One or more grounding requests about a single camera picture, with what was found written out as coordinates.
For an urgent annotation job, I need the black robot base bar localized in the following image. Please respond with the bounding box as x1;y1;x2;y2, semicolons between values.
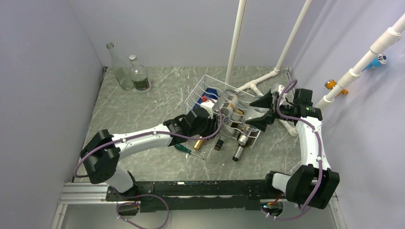
106;179;281;213

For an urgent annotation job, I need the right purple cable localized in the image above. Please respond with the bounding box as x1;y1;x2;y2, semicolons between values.
261;79;324;221

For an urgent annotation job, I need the white wire wine rack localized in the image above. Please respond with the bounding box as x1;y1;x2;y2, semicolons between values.
184;75;261;151

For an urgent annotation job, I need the green bottle with silver foil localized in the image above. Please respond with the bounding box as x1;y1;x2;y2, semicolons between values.
232;128;258;162

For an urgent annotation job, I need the dark bottle with gold foil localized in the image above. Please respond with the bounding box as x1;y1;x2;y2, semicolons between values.
193;136;208;150

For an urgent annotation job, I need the clear bottle held by right gripper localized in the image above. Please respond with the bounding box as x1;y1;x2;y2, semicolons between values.
242;106;269;125

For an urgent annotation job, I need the white pvc pipe right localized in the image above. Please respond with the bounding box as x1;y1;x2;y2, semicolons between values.
315;15;405;110

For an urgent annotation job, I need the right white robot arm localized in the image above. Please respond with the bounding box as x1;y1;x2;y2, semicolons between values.
245;89;340;209

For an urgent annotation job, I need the white pvc pipe frame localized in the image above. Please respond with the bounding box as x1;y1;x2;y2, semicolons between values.
224;0;313;137

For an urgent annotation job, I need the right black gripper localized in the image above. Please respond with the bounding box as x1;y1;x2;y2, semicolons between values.
245;89;294;132

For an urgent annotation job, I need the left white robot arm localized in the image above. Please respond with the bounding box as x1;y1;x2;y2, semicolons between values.
78;107;224;200

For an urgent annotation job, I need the clear bottle with orange label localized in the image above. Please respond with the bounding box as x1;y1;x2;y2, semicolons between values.
218;90;242;127

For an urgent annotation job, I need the blue wall fixture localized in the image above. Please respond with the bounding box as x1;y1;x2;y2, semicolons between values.
362;53;388;72

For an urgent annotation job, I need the bottle with black cap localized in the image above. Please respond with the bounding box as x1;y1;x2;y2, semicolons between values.
214;139;224;151

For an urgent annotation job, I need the orange wall fixture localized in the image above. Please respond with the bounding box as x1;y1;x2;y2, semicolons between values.
324;79;348;97

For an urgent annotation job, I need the green handled screwdriver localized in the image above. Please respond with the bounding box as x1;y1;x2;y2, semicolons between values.
174;144;204;160

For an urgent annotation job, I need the clear bottle with silver cap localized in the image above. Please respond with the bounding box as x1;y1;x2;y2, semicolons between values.
129;54;151;93

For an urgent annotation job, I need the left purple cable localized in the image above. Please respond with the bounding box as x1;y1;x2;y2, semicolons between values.
73;98;224;229

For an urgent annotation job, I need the blue plastic bottle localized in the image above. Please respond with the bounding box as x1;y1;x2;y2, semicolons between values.
197;88;219;104

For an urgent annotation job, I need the tall clear glass bottle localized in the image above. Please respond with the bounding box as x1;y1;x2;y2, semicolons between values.
106;42;134;91

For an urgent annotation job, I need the purple cable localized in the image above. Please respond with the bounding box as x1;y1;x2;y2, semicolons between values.
73;98;224;229
261;79;324;221

